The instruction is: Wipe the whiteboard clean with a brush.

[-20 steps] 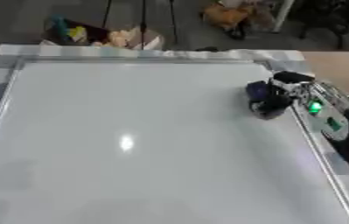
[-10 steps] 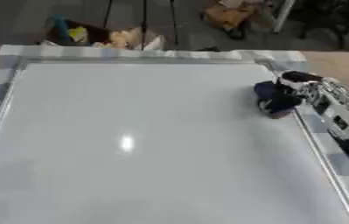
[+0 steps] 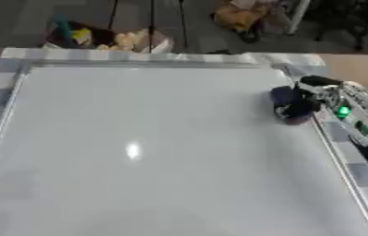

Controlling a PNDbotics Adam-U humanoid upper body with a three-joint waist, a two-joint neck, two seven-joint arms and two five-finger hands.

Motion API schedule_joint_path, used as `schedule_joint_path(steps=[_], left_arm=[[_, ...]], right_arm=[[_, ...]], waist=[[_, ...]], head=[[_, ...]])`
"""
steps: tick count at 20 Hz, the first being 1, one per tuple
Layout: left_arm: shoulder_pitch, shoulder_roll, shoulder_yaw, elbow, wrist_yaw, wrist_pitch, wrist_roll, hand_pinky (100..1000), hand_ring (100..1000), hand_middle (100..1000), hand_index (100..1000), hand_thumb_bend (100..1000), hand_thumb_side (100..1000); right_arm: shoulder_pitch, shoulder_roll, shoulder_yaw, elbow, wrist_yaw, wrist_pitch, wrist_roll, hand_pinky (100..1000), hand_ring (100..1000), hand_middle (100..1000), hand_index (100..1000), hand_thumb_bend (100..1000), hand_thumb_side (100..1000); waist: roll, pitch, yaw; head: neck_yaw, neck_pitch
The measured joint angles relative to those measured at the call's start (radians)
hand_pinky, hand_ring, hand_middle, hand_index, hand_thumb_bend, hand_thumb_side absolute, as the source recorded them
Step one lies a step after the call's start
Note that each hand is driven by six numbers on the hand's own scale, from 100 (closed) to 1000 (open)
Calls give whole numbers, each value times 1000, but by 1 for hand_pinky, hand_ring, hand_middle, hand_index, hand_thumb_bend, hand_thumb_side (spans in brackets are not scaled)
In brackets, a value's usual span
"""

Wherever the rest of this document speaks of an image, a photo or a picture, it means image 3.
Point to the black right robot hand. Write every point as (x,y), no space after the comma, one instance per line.
(306,104)

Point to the dark blue whiteboard brush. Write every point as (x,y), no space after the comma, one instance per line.
(281,92)

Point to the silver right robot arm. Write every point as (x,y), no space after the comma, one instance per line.
(354,118)

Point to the black chair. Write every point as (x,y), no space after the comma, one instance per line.
(353,18)

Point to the yellow brown bag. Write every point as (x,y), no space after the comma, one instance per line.
(238,17)

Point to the black tripod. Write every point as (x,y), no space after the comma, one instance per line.
(151,18)

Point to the cream soft toy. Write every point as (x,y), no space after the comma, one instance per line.
(125,40)

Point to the open bag of toys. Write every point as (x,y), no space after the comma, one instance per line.
(63,37)

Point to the white post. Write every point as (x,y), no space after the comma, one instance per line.
(298,15)

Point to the white whiteboard with silver frame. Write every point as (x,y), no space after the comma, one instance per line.
(138,129)

